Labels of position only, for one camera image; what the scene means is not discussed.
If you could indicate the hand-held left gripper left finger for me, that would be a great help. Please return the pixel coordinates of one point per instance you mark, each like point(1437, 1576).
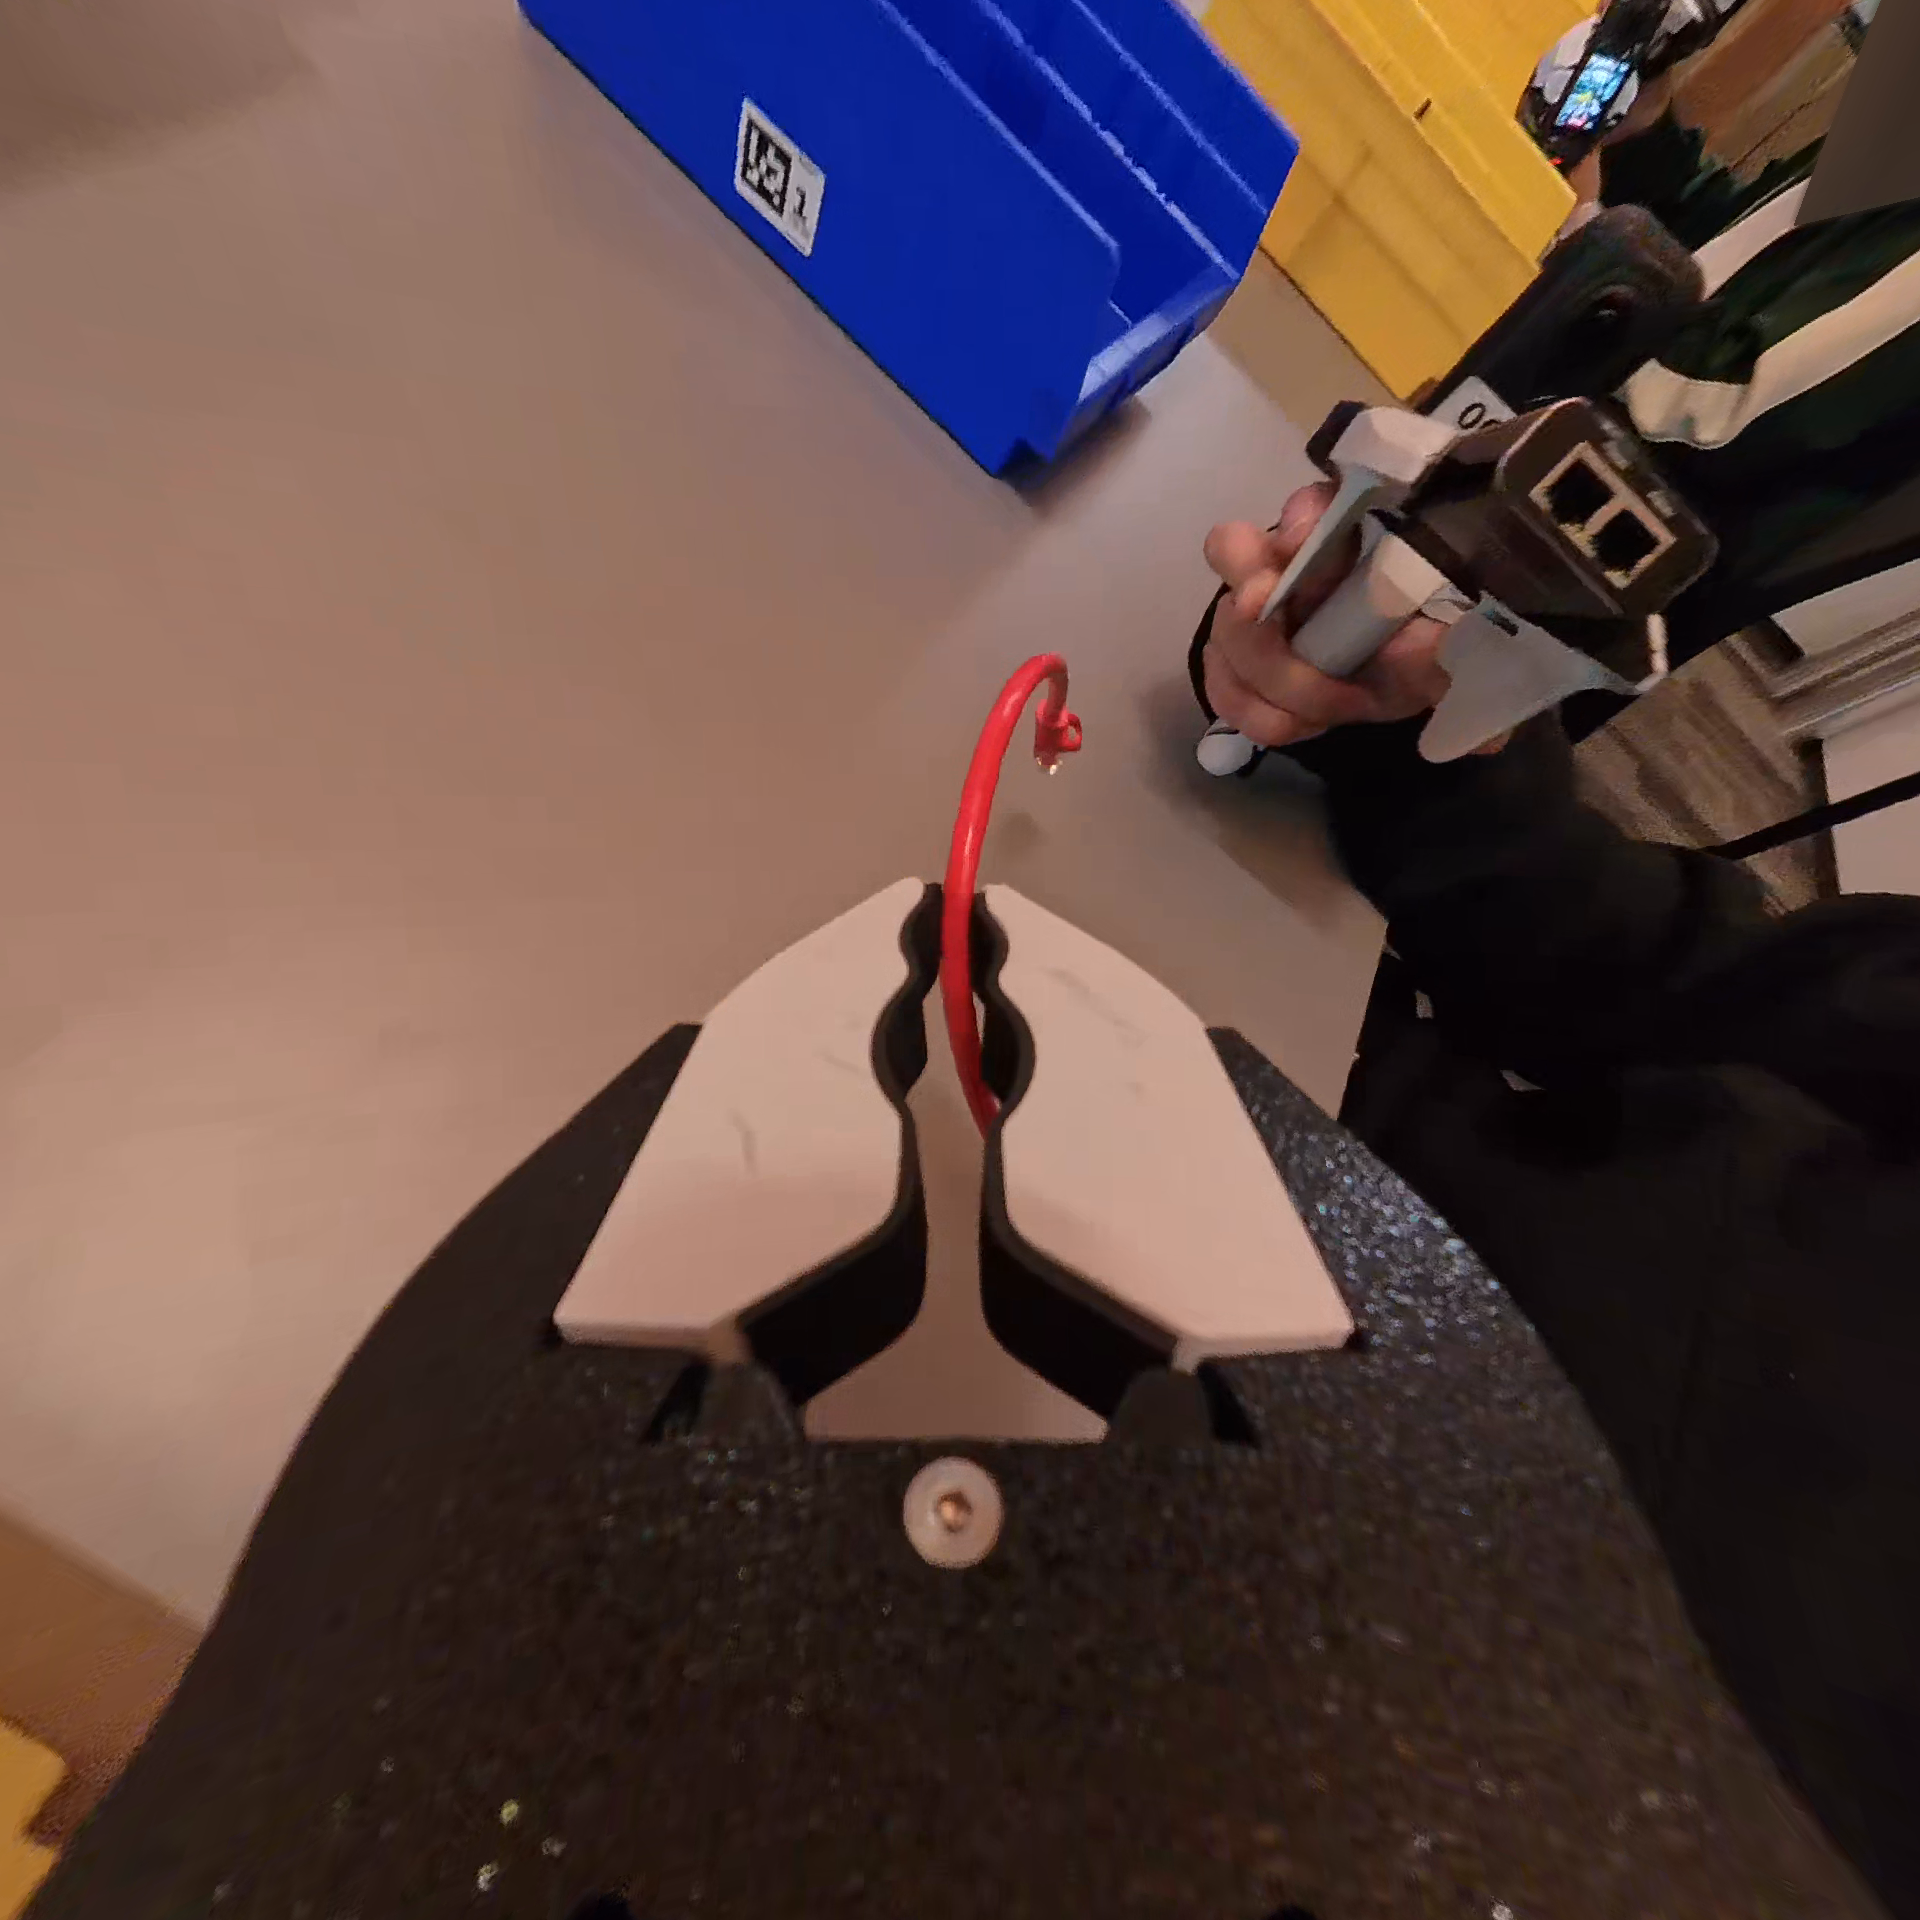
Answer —
point(751, 1154)

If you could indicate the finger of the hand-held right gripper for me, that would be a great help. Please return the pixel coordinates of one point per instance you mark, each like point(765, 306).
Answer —
point(1389, 438)
point(1500, 681)

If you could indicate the black gadget with bright screen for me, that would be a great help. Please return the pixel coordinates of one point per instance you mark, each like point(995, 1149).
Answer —
point(1589, 83)

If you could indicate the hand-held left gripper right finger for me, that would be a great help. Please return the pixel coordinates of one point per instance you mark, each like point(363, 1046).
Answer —
point(1156, 1171)

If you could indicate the person's right forearm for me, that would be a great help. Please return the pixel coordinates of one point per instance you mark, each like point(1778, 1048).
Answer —
point(1516, 886)

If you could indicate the blue storage bin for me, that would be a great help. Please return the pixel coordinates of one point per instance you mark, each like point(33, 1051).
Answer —
point(961, 194)

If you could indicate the person's right hand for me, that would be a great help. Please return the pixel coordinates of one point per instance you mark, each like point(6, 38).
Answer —
point(1307, 681)

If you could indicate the white cabinet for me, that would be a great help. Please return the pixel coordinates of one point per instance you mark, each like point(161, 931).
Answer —
point(1868, 809)

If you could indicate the yellow plastic piece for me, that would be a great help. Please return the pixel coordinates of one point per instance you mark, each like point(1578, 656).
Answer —
point(23, 1800)

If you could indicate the green white striped garment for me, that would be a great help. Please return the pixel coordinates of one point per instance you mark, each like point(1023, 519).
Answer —
point(1801, 346)

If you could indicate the yellow storage bin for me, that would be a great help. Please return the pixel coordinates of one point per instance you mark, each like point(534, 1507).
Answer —
point(1395, 225)

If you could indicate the person's black clothing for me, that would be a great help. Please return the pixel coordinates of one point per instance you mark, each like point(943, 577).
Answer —
point(1695, 1425)

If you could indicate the black network adapter box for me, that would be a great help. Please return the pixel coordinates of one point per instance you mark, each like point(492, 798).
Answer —
point(1485, 517)

